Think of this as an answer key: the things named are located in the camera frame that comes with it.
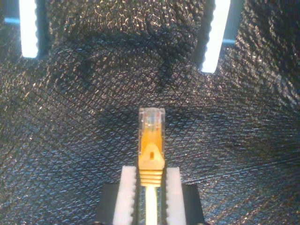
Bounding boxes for yellow network cable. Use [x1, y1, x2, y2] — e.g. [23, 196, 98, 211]
[137, 106, 166, 225]

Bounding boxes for black bubble wrap mat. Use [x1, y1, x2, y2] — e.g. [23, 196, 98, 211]
[0, 0, 300, 225]

